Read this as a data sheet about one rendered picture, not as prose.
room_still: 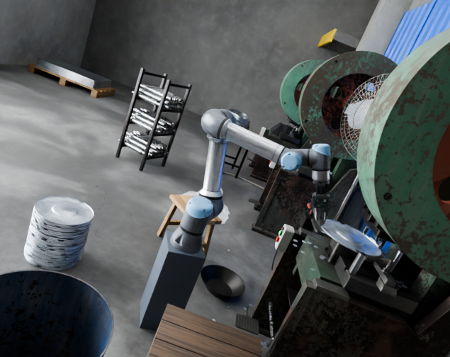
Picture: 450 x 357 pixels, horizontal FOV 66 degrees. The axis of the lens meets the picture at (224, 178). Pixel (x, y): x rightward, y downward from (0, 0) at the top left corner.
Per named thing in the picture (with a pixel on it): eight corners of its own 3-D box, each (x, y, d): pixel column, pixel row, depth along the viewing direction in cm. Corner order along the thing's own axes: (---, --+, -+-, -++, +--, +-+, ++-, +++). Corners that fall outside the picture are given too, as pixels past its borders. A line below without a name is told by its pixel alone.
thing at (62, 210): (70, 232, 168) (71, 231, 168) (20, 207, 172) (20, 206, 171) (103, 213, 196) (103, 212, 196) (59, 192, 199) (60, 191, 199)
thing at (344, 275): (343, 288, 138) (349, 276, 137) (322, 238, 181) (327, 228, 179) (412, 315, 139) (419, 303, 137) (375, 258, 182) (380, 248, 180)
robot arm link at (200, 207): (175, 224, 157) (185, 197, 153) (188, 216, 169) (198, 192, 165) (197, 236, 154) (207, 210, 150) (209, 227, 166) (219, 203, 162)
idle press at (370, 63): (238, 235, 299) (328, 31, 247) (245, 197, 393) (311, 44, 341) (403, 302, 298) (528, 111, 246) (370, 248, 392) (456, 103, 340)
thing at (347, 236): (315, 213, 169) (315, 212, 169) (368, 234, 170) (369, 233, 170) (326, 240, 142) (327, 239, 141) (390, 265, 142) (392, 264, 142)
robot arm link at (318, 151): (311, 143, 152) (332, 143, 149) (311, 168, 154) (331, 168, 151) (309, 145, 145) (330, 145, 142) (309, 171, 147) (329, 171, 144)
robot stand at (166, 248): (139, 328, 166) (168, 251, 153) (139, 302, 182) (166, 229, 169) (175, 333, 172) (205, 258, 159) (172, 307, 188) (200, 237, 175)
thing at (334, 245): (303, 254, 153) (317, 229, 149) (300, 240, 166) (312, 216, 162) (356, 275, 153) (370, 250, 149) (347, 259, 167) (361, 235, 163)
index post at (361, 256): (349, 273, 140) (361, 253, 137) (348, 268, 143) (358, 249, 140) (356, 275, 140) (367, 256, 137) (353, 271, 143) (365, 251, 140)
